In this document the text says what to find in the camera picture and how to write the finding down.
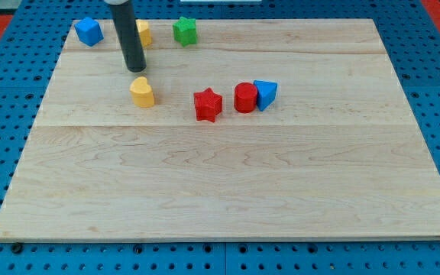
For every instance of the blue cube block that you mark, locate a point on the blue cube block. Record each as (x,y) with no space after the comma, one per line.
(89,31)

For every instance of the yellow heart block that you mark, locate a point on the yellow heart block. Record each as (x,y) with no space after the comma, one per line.
(142,93)

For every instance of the red cylinder block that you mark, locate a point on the red cylinder block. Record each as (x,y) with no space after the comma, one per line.
(245,97)

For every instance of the red star block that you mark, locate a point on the red star block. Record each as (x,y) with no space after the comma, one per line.
(207,104)

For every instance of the yellow block behind rod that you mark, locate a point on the yellow block behind rod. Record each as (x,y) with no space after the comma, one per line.
(144,32)

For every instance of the wooden board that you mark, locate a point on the wooden board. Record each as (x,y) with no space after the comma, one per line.
(337,156)

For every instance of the green star block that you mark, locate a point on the green star block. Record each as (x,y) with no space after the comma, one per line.
(184,31)

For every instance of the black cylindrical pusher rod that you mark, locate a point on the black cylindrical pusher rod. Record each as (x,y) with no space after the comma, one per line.
(124,20)

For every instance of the blue triangle block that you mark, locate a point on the blue triangle block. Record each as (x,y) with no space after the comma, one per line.
(266,93)

